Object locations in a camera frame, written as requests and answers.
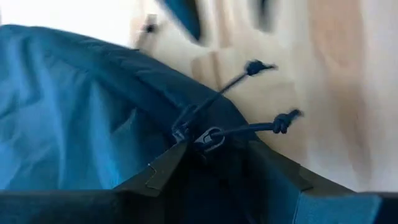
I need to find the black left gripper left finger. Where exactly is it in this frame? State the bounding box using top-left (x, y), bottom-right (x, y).
top-left (0, 142), bottom-right (190, 224)

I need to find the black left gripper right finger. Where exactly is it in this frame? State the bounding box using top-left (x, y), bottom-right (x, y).
top-left (245, 141), bottom-right (398, 224)

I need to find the dark blue backpack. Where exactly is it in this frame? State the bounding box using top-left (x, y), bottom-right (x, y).
top-left (0, 24), bottom-right (304, 224)

